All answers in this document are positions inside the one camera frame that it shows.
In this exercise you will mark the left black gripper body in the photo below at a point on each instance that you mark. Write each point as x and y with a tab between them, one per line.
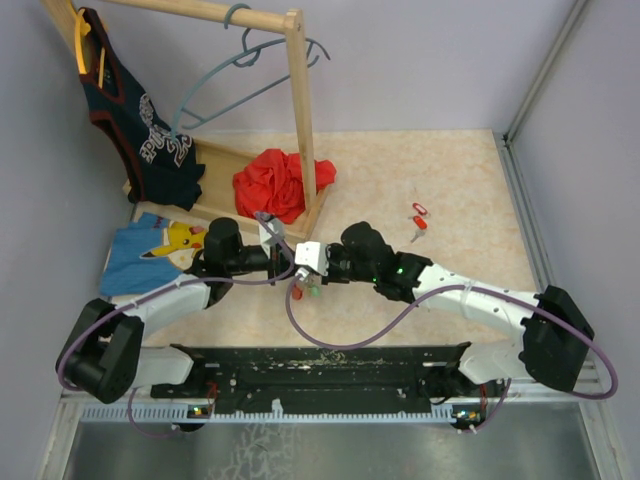
276	261

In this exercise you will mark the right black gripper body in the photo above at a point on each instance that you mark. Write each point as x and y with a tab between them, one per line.
341	266

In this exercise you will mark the red handled metal key organizer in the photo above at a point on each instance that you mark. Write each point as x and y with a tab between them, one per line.
300	290

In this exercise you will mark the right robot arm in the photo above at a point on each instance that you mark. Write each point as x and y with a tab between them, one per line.
414	279

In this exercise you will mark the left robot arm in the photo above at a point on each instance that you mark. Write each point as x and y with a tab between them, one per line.
104	355

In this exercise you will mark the red crumpled shirt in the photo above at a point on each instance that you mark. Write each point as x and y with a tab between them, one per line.
271	183

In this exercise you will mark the wooden clothes rack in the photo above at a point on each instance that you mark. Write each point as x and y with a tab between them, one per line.
170	44

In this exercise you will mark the red tagged key near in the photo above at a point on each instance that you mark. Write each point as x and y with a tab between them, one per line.
421	227

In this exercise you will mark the red tagged key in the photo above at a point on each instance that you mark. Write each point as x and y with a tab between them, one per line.
421	227
420	209

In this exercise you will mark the red tagged key far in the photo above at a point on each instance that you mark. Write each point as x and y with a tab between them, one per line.
420	209

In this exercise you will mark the blue pikachu shirt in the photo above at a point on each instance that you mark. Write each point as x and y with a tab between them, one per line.
149	253

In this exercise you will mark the navy basketball jersey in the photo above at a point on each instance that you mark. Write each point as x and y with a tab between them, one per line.
161	167

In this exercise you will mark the yellow plastic hanger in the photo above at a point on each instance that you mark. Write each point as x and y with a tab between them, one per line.
81	48

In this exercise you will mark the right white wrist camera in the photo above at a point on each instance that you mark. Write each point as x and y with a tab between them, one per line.
311	258

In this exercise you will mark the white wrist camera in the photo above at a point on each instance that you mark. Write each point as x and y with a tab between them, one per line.
271	229
311	258

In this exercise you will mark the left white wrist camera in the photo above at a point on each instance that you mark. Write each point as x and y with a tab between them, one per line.
271	229

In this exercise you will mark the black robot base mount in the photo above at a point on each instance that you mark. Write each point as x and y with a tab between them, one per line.
315	380

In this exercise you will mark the teal wire hanger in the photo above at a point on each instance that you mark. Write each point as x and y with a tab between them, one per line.
232	83

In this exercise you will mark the grey slotted cable duct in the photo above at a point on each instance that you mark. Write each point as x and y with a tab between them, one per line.
193	414

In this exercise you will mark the aluminium frame rail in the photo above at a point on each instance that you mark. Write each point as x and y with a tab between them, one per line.
530	210

